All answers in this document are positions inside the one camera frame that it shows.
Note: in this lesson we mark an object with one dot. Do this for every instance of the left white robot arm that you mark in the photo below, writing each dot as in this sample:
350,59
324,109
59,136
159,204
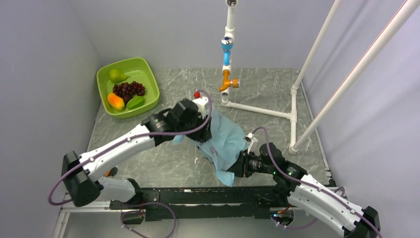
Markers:
84,175

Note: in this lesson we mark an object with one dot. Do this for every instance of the blue printed plastic bag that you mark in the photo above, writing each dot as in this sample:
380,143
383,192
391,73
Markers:
222,150

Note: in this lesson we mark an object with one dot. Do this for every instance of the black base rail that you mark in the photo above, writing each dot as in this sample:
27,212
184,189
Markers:
258,202

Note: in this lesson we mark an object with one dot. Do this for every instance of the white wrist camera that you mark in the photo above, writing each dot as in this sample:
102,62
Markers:
252,142
202,102

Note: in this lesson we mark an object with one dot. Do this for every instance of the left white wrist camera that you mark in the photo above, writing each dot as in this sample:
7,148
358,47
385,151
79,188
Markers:
202,102

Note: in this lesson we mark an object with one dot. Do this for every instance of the dark red fake grapes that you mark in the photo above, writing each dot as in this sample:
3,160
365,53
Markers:
127,90

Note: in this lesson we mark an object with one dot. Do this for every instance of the orange fake mango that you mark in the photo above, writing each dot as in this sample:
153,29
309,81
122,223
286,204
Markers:
115,101

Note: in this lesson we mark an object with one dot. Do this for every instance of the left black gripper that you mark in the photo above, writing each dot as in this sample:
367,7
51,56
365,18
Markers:
203,135

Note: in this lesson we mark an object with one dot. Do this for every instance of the green fake fruit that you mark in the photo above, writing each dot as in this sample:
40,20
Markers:
135,102

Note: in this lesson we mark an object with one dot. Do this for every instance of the green fake pear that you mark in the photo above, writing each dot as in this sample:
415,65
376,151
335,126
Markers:
116,76

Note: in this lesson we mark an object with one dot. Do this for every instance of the green plastic tray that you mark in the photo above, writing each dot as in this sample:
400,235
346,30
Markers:
137,69

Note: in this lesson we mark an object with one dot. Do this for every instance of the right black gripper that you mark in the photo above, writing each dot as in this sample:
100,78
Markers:
240,167

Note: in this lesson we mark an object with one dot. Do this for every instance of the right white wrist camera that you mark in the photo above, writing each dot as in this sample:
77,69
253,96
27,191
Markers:
252,142

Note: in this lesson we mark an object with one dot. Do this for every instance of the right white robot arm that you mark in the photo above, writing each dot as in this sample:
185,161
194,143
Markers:
296,187

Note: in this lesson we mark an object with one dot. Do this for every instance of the orange black small object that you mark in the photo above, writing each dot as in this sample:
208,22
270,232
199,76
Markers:
112,172

